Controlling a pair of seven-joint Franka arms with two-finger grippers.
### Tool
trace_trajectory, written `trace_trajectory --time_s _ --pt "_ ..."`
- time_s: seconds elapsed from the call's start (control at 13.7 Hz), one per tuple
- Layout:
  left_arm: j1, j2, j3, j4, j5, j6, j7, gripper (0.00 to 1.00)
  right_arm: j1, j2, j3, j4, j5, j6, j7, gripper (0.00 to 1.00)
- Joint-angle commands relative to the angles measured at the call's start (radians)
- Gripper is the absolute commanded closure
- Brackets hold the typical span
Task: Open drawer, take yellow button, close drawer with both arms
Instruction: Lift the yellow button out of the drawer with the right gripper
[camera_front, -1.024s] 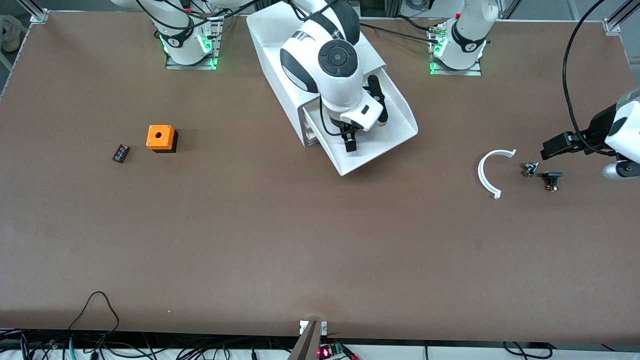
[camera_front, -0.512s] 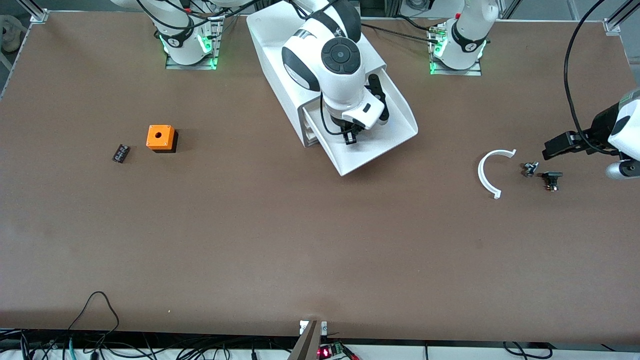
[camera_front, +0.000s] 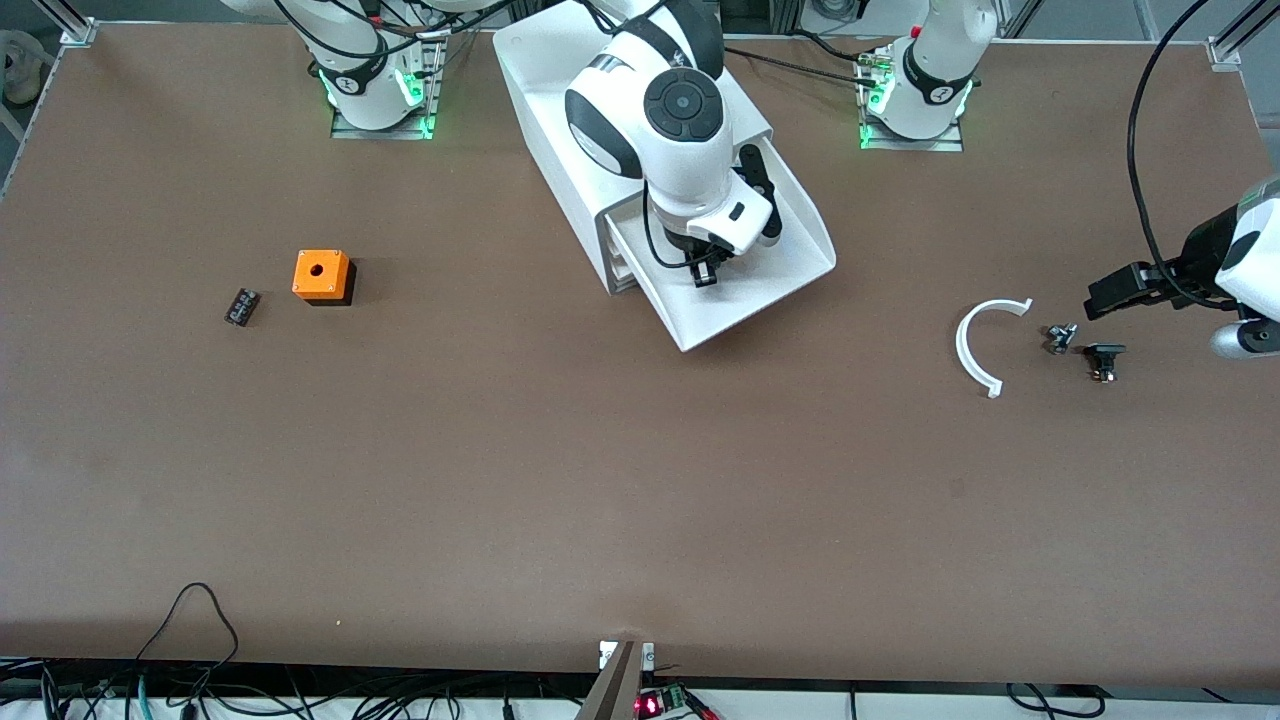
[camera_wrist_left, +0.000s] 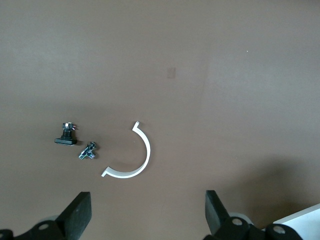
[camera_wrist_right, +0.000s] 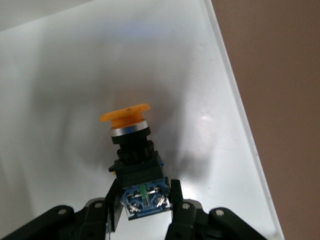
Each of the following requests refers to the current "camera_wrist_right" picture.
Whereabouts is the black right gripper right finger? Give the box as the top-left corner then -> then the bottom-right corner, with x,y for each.
165,178 -> 209,240

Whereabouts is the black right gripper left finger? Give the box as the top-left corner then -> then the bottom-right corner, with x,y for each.
82,178 -> 126,240

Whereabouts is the orange mushroom push button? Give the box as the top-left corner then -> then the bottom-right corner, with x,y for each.
99,103 -> 174,222

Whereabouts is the white tray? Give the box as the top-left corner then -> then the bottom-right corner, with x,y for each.
0,0 -> 286,240

